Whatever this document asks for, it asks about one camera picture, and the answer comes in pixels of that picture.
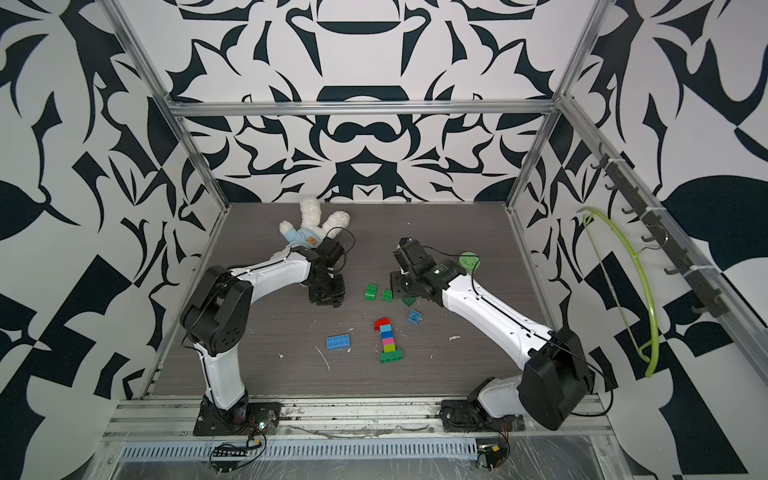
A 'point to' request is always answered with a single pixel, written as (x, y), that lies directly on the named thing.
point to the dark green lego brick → (409, 301)
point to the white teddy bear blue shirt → (311, 231)
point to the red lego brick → (381, 322)
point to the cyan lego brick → (384, 328)
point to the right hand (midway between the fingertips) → (397, 279)
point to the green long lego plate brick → (391, 356)
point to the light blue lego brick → (414, 317)
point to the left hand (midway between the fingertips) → (340, 294)
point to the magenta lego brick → (388, 341)
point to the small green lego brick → (387, 295)
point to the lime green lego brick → (389, 348)
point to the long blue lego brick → (338, 341)
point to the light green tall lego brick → (371, 291)
